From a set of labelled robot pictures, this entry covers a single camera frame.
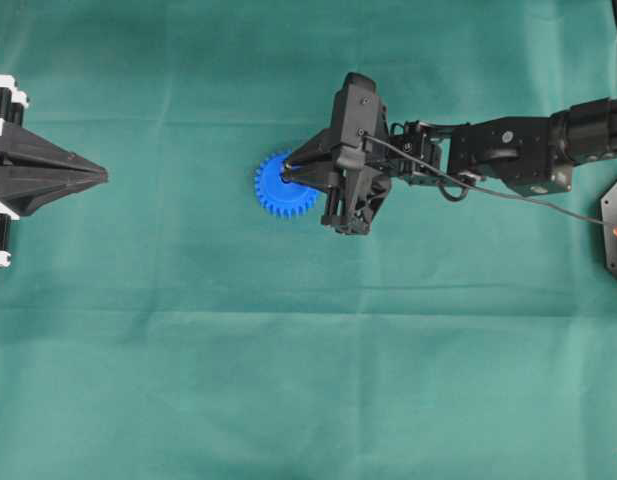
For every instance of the blue plastic gear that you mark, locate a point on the blue plastic gear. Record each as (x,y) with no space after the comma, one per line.
(281,199)

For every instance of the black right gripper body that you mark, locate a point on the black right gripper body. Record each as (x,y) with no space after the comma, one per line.
(409,152)

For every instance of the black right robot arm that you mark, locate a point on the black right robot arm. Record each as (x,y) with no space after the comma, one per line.
(532,156)

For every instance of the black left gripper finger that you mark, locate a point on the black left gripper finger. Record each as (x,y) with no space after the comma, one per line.
(23,193)
(18,144)

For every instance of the green table cloth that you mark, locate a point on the green table cloth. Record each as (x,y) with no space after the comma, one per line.
(163,325)

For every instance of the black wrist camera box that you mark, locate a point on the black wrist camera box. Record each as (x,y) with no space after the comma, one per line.
(357,114)

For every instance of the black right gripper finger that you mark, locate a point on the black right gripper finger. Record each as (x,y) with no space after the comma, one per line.
(314,177)
(319,149)

